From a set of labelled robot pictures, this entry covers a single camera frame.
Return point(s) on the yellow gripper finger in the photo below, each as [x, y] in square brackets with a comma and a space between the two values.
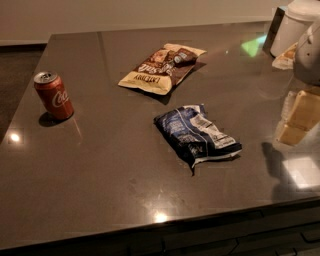
[301, 110]
[288, 135]

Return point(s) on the brown and cream chip bag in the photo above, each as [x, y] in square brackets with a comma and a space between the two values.
[163, 70]

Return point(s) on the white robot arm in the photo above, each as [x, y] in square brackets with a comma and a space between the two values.
[303, 57]

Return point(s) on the blue chip bag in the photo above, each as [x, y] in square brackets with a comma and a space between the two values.
[195, 138]

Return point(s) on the white cylindrical container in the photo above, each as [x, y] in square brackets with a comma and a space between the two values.
[298, 16]

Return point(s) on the dark cabinet drawers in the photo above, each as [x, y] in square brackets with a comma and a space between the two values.
[276, 230]

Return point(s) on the red cola can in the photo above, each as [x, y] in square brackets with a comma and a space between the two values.
[53, 94]

